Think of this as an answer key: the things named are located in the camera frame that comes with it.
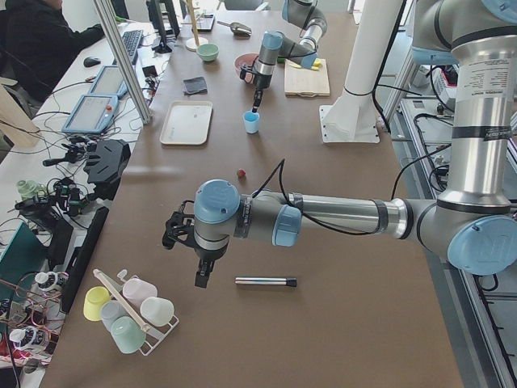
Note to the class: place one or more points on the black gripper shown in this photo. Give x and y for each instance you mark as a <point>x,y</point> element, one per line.
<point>260,82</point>
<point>206,257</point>

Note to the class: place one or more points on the white robot base pillar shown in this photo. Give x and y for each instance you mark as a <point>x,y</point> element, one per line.
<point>352,117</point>

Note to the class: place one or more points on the blue plastic cup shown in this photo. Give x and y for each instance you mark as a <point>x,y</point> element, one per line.
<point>251,121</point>

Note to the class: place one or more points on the pink bowl of ice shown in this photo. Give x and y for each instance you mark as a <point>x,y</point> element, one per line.
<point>246,59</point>

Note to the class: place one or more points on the white plastic cup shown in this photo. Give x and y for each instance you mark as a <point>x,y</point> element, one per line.
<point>157,311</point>

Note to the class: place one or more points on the metal ice scoop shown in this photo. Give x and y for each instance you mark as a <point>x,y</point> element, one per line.
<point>238,29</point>

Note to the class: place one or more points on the pink plastic cup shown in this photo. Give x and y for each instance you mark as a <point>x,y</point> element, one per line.
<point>136,290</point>

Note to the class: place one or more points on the wooden cup tree stand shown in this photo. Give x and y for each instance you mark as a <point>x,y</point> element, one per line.
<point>196,41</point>

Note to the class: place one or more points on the green plastic cup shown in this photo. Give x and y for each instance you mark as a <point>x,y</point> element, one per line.
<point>127,335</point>

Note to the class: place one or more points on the grey plastic cup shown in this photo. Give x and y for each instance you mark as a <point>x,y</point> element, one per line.
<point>110,312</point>

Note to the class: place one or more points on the yellow plastic cup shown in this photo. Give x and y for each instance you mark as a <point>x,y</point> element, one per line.
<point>94,300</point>

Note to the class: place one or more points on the wooden cutting board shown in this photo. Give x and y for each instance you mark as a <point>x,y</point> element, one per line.
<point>304,82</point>

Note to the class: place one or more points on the grey folded cloth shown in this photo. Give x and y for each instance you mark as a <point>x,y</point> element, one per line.
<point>193,86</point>

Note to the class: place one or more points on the green ceramic bowl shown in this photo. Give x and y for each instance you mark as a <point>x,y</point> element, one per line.
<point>207,52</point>

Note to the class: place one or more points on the lemon half slice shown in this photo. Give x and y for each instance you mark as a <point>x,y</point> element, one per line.
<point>316,65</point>

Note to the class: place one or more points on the beige rabbit tray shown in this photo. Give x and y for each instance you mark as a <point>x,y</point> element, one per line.
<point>186,123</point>

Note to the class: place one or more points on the black keyboard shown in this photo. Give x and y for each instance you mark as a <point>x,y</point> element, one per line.
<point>132,41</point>

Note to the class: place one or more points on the teach pendant tablet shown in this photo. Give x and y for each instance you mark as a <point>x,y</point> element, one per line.
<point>109,81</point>
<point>92,114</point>

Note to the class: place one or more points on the black computer mouse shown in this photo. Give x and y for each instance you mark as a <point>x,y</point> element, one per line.
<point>91,61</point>

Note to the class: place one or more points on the person in black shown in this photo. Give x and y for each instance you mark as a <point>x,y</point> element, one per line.
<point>41,44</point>

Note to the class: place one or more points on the white wire cup rack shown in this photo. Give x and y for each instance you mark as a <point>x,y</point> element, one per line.
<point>154,335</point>

